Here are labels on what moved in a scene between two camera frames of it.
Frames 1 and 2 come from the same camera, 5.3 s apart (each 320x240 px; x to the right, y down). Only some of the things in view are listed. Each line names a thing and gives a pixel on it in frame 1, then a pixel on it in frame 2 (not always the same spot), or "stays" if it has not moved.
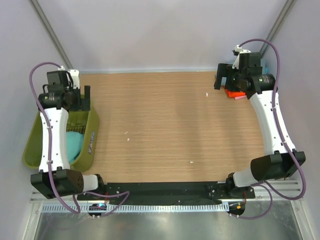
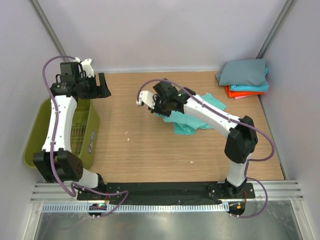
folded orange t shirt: (234, 94) stays
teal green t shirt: (74, 144) → (187, 124)
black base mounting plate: (211, 193) stays
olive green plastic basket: (85, 122) stays
